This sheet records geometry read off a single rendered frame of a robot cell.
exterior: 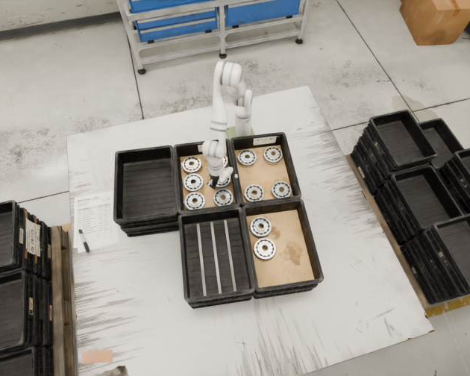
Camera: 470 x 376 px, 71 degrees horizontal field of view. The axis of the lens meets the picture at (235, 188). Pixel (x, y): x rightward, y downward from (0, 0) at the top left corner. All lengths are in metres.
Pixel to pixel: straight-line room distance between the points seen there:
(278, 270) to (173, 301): 0.53
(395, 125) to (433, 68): 1.48
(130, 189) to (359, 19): 3.31
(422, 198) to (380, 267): 0.82
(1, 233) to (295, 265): 1.72
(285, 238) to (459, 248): 1.13
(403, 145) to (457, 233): 0.65
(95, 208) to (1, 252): 0.65
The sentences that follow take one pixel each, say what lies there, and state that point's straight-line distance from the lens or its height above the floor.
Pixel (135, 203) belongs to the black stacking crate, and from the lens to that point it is 1.75.
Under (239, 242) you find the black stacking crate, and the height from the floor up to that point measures 0.83.
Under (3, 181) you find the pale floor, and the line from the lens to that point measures 3.27.
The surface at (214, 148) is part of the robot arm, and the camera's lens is 1.40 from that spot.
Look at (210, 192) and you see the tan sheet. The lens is 1.71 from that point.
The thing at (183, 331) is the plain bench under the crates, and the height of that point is 0.70.
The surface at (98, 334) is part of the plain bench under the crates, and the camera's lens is 1.76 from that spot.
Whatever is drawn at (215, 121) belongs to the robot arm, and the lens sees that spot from 1.38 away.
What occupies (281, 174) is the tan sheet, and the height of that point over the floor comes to 0.83.
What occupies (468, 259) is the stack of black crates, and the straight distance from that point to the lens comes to 2.36.
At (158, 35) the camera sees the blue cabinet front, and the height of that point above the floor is 0.36.
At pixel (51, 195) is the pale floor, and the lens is 3.00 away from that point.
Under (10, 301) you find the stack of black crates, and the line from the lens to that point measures 2.36.
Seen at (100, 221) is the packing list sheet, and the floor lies 0.70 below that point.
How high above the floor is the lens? 2.35
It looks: 62 degrees down
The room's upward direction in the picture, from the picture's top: 1 degrees clockwise
